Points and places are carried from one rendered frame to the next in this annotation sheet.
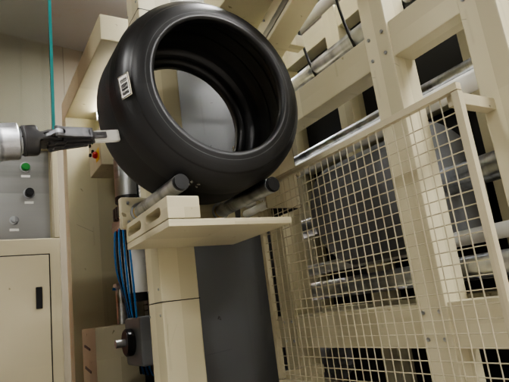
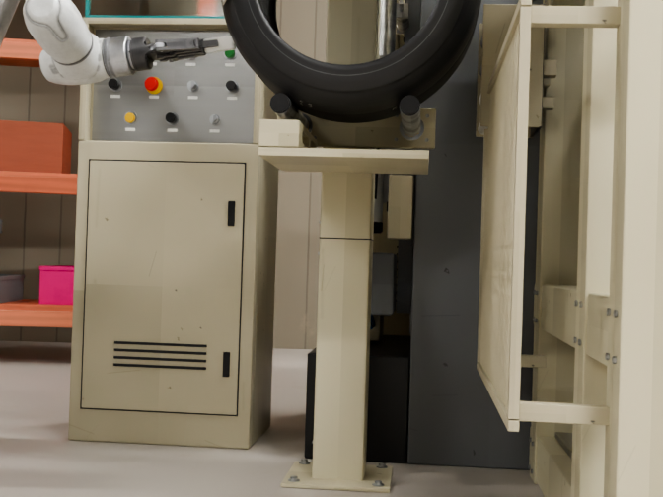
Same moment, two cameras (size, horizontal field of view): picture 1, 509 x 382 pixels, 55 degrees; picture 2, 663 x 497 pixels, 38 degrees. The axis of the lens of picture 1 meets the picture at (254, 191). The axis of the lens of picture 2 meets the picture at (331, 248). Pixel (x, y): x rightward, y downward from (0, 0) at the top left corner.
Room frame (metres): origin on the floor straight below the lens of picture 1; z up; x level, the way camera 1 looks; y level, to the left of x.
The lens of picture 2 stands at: (-0.37, -1.17, 0.56)
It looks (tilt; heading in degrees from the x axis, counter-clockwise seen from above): 1 degrees up; 37
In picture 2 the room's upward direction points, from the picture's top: 2 degrees clockwise
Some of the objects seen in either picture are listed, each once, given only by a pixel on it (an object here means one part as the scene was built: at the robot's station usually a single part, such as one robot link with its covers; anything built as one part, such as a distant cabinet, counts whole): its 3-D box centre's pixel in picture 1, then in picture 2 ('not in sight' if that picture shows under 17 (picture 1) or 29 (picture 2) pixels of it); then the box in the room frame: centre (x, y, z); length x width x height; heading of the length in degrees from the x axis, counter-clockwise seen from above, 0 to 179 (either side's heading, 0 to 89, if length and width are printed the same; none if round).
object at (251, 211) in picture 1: (265, 176); (509, 73); (1.81, -0.05, 1.05); 0.20 x 0.15 x 0.30; 32
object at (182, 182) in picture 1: (158, 198); (290, 114); (1.34, 0.27, 0.90); 0.35 x 0.05 x 0.05; 32
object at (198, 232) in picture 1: (206, 233); (349, 160); (1.42, 0.16, 0.80); 0.37 x 0.36 x 0.02; 122
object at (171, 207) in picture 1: (159, 221); (290, 143); (1.34, 0.28, 0.84); 0.36 x 0.09 x 0.06; 32
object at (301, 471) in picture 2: not in sight; (339, 473); (1.62, 0.31, 0.01); 0.27 x 0.27 x 0.02; 32
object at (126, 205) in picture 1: (180, 212); (355, 127); (1.57, 0.25, 0.90); 0.40 x 0.03 x 0.10; 122
